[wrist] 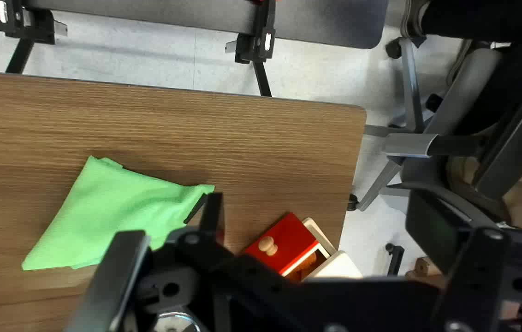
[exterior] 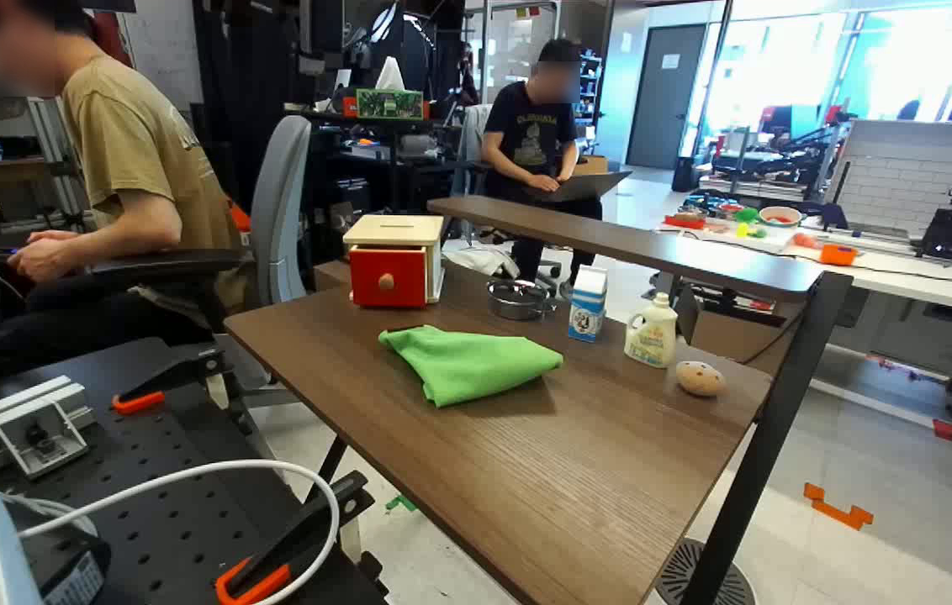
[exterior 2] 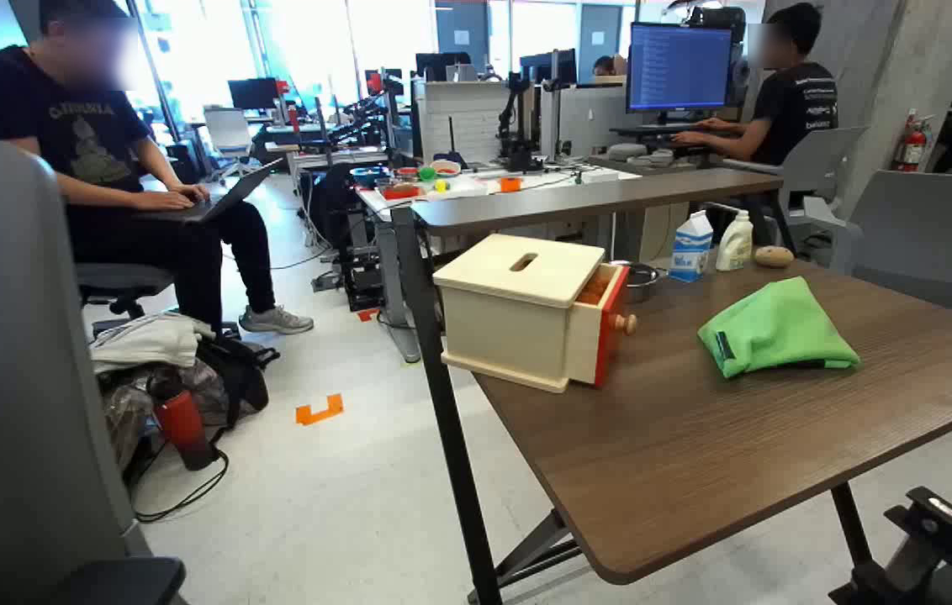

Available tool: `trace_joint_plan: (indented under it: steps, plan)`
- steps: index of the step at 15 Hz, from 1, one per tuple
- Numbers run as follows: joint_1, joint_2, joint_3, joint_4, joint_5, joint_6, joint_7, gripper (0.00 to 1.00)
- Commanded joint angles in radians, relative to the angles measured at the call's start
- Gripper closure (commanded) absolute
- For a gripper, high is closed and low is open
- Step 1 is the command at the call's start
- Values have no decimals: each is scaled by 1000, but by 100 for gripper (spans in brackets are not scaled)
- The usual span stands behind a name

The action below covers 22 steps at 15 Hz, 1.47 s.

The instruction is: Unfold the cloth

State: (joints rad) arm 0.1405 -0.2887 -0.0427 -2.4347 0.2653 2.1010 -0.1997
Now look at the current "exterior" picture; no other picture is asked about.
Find green microfiber cloth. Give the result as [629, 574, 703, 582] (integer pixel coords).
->
[376, 322, 562, 411]

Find metal bowl on table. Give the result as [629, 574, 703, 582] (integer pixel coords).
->
[488, 280, 555, 321]

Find wooden box with red drawer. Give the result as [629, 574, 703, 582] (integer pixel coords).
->
[343, 214, 444, 309]

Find small blue white carton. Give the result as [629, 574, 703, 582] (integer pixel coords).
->
[567, 266, 609, 343]

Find person in black shirt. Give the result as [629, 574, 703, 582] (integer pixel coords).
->
[476, 38, 607, 283]

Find pale yellow soap bottle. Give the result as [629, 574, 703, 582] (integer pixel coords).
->
[627, 294, 679, 370]

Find grey office chair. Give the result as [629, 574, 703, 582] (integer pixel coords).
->
[39, 111, 317, 411]

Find round tan bread bun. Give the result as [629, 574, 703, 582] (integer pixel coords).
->
[672, 359, 725, 400]

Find person in khaki shirt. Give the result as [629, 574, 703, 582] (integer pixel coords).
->
[0, 0, 252, 374]

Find white cable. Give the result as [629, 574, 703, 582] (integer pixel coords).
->
[12, 457, 343, 605]

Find orange clamp handle rear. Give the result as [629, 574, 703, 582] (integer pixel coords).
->
[110, 389, 165, 416]

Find orange clamp handle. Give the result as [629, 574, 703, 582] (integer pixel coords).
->
[212, 560, 294, 605]
[110, 389, 165, 416]

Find orange clamp handle front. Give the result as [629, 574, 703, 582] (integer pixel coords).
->
[212, 560, 294, 605]

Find aluminium extrusion rail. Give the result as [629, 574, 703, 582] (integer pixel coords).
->
[0, 377, 95, 476]

